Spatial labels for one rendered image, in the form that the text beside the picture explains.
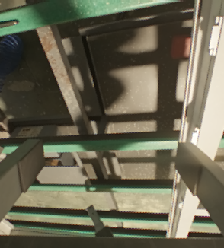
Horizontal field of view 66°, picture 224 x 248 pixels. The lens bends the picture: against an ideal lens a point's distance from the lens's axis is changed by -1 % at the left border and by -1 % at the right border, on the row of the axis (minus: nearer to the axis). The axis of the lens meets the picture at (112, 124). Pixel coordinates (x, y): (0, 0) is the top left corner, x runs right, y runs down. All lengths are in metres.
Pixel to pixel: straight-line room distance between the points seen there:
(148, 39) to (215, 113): 0.36
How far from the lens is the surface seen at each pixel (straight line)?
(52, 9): 0.36
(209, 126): 0.37
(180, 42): 0.60
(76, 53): 0.70
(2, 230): 1.40
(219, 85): 0.32
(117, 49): 0.64
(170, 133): 0.50
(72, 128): 0.87
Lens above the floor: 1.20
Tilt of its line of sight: 49 degrees down
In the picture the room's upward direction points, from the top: 169 degrees counter-clockwise
